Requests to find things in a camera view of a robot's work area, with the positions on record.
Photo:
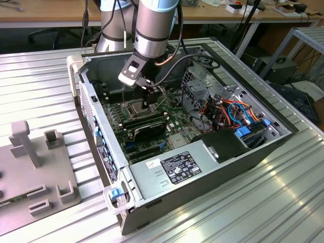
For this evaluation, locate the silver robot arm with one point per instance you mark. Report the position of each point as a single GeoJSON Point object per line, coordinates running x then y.
{"type": "Point", "coordinates": [152, 25]}

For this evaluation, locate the CPU socket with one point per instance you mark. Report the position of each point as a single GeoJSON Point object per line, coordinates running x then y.
{"type": "Point", "coordinates": [131, 108]}

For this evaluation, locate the black RAM slot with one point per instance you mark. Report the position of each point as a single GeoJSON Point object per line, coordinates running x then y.
{"type": "Point", "coordinates": [144, 122]}
{"type": "Point", "coordinates": [114, 91]}
{"type": "Point", "coordinates": [119, 97]}
{"type": "Point", "coordinates": [149, 118]}

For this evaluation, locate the black graphics card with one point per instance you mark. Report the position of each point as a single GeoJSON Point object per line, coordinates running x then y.
{"type": "Point", "coordinates": [149, 130]}

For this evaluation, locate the green motherboard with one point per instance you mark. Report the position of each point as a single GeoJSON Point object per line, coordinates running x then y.
{"type": "Point", "coordinates": [177, 121]}

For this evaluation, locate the silver chipset heat sink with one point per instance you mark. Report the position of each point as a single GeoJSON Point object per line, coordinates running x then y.
{"type": "Point", "coordinates": [178, 140]}

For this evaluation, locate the silver drive cage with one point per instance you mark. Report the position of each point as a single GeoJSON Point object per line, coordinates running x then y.
{"type": "Point", "coordinates": [200, 83]}

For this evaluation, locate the black expansion slot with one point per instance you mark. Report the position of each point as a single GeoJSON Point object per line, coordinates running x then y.
{"type": "Point", "coordinates": [148, 155]}
{"type": "Point", "coordinates": [144, 149]}

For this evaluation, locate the silver power supply unit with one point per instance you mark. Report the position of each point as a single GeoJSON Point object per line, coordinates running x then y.
{"type": "Point", "coordinates": [149, 182]}

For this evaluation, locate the black plastic drive cover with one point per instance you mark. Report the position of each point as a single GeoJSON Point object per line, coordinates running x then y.
{"type": "Point", "coordinates": [222, 145]}

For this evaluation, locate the hard disk in blue carrier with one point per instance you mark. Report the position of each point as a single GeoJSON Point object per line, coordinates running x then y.
{"type": "Point", "coordinates": [242, 132]}

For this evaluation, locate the blue case latch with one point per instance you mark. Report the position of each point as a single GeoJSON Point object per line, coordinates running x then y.
{"type": "Point", "coordinates": [115, 193]}

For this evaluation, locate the grey open PC case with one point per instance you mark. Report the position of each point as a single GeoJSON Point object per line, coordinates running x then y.
{"type": "Point", "coordinates": [227, 177]}

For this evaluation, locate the small white box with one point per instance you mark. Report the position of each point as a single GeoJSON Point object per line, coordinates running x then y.
{"type": "Point", "coordinates": [233, 8]}

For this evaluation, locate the black equipment box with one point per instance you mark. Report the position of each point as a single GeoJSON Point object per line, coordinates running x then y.
{"type": "Point", "coordinates": [278, 71]}

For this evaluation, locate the grey parts rack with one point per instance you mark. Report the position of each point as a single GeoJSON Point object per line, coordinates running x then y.
{"type": "Point", "coordinates": [38, 172]}

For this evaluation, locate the dark plastic crate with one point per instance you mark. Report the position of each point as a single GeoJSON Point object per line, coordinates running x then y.
{"type": "Point", "coordinates": [298, 101]}

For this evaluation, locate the grey metal shelf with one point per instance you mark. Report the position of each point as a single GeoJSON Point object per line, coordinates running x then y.
{"type": "Point", "coordinates": [311, 35]}

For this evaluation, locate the green RAM stick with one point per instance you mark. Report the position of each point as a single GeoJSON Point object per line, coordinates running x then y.
{"type": "Point", "coordinates": [11, 202]}

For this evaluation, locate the black power adapter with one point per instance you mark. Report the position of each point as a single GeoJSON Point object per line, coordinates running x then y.
{"type": "Point", "coordinates": [301, 8]}

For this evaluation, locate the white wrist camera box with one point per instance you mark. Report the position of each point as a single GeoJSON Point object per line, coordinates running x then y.
{"type": "Point", "coordinates": [131, 71]}

